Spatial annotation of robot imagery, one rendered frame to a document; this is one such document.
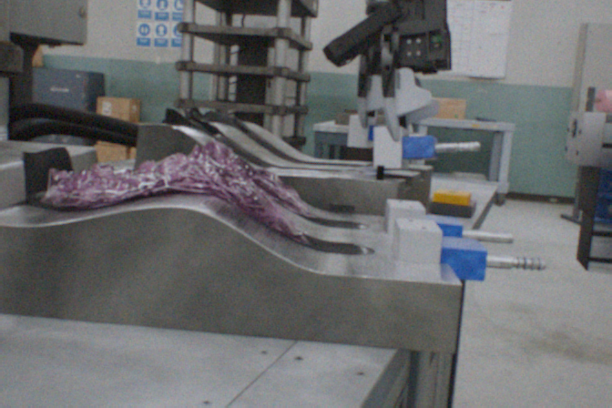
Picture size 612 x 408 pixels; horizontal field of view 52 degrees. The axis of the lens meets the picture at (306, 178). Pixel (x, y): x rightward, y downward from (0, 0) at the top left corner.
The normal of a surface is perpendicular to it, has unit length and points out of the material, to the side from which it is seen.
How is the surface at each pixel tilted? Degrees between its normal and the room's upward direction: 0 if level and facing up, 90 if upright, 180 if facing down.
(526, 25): 90
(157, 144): 90
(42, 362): 0
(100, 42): 90
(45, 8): 90
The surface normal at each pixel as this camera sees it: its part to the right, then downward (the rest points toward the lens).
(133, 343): 0.07, -0.99
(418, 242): -0.06, 0.12
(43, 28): 0.93, 0.11
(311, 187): -0.35, 0.10
